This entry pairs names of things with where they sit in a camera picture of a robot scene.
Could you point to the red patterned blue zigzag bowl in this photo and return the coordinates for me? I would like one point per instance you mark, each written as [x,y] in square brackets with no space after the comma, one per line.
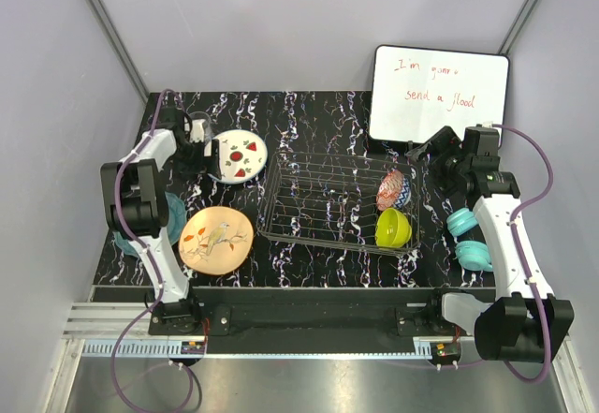
[394,191]

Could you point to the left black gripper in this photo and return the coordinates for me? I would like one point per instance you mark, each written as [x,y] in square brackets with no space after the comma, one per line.
[204,165]

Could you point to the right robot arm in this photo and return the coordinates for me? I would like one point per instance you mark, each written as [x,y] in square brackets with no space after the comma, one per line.
[526,322]

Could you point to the black marble pattern mat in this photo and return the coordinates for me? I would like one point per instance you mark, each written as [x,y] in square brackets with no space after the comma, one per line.
[333,123]

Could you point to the grey slotted cable duct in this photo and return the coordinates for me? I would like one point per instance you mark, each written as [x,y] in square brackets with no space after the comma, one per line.
[406,349]

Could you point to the black wire dish rack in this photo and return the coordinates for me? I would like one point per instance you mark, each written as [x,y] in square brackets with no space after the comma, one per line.
[335,201]

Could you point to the lime green bowl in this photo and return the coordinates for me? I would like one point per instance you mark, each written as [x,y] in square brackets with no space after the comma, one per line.
[393,229]

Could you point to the white watermelon pattern plate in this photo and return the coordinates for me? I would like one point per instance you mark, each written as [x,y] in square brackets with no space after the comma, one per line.
[242,155]

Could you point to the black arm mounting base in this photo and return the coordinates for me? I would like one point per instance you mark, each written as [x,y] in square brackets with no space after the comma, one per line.
[326,316]

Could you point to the orange bird plate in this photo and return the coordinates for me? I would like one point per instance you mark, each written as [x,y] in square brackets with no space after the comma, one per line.
[216,240]

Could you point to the clear drinking glass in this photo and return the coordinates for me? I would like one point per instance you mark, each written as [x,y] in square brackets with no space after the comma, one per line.
[200,116]

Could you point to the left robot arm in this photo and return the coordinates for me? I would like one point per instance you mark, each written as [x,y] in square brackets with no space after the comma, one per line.
[136,207]

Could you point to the teal headphones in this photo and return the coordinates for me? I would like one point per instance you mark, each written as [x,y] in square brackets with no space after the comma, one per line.
[471,254]

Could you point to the white whiteboard with red writing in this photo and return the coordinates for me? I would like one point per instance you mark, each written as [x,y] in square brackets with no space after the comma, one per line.
[416,92]

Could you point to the teal scalloped plate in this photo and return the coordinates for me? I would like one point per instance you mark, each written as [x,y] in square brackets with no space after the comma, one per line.
[176,223]

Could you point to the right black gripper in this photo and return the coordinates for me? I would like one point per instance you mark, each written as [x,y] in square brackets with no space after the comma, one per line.
[445,140]

